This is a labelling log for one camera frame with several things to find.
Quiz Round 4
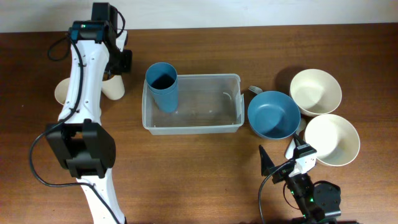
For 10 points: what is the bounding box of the white plastic spoon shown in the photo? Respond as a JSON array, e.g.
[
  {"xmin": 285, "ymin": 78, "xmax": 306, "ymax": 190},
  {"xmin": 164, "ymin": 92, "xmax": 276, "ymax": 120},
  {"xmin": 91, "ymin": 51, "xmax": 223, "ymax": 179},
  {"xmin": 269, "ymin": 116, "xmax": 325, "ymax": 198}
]
[{"xmin": 285, "ymin": 118, "xmax": 307, "ymax": 159}]

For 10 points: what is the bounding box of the cream cup back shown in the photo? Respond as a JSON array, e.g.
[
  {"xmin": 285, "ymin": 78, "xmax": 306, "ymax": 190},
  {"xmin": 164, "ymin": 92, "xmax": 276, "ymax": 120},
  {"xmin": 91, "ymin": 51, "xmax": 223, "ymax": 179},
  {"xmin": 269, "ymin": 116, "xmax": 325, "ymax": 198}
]
[{"xmin": 101, "ymin": 75, "xmax": 125, "ymax": 100}]

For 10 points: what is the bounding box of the cream bowl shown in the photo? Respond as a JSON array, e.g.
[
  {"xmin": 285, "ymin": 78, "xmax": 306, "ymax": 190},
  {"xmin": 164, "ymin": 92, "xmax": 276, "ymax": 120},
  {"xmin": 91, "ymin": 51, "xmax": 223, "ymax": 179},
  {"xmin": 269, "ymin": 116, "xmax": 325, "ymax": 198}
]
[
  {"xmin": 303, "ymin": 114, "xmax": 361, "ymax": 167},
  {"xmin": 289, "ymin": 69, "xmax": 342, "ymax": 117}
]

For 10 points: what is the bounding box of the blue bowl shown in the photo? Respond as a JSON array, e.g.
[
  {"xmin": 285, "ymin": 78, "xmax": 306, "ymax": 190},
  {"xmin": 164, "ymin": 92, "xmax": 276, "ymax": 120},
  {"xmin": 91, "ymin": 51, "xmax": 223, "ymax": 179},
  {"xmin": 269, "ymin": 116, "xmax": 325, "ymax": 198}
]
[{"xmin": 247, "ymin": 91, "xmax": 301, "ymax": 140}]

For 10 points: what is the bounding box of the cream bowl lower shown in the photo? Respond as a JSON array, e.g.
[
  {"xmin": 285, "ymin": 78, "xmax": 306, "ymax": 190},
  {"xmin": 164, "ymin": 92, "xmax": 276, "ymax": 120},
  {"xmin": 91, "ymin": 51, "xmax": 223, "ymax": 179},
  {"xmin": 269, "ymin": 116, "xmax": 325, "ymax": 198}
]
[{"xmin": 303, "ymin": 114, "xmax": 361, "ymax": 167}]

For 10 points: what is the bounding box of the blue cup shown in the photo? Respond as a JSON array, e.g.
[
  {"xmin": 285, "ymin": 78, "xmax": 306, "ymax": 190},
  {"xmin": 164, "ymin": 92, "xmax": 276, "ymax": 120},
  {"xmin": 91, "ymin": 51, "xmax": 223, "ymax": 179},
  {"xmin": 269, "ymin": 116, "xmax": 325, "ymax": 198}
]
[
  {"xmin": 149, "ymin": 84, "xmax": 178, "ymax": 113},
  {"xmin": 146, "ymin": 62, "xmax": 177, "ymax": 95}
]

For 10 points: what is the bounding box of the cream cup left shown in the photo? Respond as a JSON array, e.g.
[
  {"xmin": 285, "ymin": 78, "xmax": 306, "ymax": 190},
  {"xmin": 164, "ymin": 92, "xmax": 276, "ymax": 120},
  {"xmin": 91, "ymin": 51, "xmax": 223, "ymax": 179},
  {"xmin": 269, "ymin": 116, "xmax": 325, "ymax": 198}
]
[{"xmin": 54, "ymin": 78, "xmax": 70, "ymax": 105}]

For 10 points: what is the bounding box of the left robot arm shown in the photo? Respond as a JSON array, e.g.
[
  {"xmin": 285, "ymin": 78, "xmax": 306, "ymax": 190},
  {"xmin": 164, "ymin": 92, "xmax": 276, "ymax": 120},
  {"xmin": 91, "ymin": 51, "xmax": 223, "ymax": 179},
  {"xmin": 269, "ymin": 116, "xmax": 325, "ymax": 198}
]
[{"xmin": 42, "ymin": 2, "xmax": 132, "ymax": 223}]

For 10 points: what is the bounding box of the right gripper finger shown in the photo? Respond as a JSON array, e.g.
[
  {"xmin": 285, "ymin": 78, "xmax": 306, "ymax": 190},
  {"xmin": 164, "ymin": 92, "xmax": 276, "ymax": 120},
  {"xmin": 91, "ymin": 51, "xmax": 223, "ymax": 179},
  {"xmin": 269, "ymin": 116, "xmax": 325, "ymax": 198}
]
[
  {"xmin": 293, "ymin": 134, "xmax": 306, "ymax": 147},
  {"xmin": 259, "ymin": 145, "xmax": 275, "ymax": 177}
]

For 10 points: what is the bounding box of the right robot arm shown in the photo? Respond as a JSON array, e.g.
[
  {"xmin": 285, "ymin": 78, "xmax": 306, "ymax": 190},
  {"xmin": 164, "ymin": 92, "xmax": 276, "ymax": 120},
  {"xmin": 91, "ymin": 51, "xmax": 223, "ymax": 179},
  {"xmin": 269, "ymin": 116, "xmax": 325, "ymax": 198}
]
[{"xmin": 257, "ymin": 134, "xmax": 341, "ymax": 223}]

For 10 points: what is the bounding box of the cream cup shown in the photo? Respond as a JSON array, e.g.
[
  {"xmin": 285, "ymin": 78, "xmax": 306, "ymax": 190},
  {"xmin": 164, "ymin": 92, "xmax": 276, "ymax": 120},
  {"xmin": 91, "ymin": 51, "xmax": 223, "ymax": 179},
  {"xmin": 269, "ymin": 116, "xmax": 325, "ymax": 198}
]
[
  {"xmin": 101, "ymin": 75, "xmax": 125, "ymax": 100},
  {"xmin": 54, "ymin": 78, "xmax": 70, "ymax": 105}
]

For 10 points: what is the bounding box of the cream bowl upper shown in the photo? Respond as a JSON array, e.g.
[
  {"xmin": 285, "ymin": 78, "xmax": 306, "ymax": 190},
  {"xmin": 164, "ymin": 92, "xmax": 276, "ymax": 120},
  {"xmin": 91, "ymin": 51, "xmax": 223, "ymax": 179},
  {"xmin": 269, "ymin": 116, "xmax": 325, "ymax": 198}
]
[{"xmin": 289, "ymin": 69, "xmax": 342, "ymax": 117}]

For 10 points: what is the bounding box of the grey plastic fork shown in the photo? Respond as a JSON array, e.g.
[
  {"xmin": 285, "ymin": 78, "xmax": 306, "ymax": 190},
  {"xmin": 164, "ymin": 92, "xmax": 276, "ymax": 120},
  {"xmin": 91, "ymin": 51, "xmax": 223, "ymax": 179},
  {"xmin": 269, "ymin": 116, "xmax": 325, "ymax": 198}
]
[{"xmin": 248, "ymin": 86, "xmax": 263, "ymax": 95}]

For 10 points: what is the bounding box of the clear plastic storage container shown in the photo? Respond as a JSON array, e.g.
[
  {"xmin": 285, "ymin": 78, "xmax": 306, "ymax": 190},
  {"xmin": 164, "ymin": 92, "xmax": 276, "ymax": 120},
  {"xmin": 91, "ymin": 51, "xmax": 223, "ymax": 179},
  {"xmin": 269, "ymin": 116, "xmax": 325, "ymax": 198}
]
[{"xmin": 142, "ymin": 73, "xmax": 245, "ymax": 135}]

